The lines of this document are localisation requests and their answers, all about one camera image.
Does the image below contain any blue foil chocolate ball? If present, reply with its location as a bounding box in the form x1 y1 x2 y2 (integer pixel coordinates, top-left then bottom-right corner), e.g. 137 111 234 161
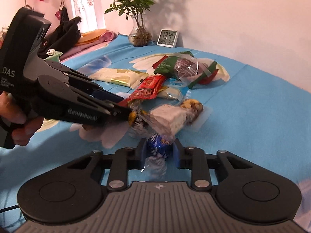
141 134 172 181

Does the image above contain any red chocolate bar wrapper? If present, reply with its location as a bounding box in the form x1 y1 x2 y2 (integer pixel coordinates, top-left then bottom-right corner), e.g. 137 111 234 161
118 75 167 107

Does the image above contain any white nougat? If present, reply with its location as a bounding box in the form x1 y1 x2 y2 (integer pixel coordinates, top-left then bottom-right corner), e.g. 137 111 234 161
129 104 192 142

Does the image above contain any cream green snack packet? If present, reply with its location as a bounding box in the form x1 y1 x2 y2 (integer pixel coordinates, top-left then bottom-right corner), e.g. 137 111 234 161
89 68 149 89

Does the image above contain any green plastic basket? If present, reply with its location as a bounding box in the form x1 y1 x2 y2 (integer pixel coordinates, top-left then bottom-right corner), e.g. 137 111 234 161
45 49 63 62

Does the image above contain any person's left hand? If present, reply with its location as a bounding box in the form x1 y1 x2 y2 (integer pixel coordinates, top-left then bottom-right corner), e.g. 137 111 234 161
1 91 44 146

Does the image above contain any black clothing pile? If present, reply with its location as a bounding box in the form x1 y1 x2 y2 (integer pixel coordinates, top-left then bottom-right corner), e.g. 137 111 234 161
38 16 81 59

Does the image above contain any green red clear snack bag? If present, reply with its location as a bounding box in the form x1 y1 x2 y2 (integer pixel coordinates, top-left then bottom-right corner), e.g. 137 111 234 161
154 51 219 89

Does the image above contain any white digital clock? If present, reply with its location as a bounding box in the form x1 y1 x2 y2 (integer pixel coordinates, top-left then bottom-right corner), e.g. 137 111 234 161
157 29 179 48

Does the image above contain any potted plant in glass vase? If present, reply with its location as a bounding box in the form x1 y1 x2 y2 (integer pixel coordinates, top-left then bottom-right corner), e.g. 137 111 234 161
104 0 155 47

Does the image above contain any nut chocolate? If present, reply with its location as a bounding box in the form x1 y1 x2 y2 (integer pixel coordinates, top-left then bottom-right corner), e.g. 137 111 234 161
180 99 213 132

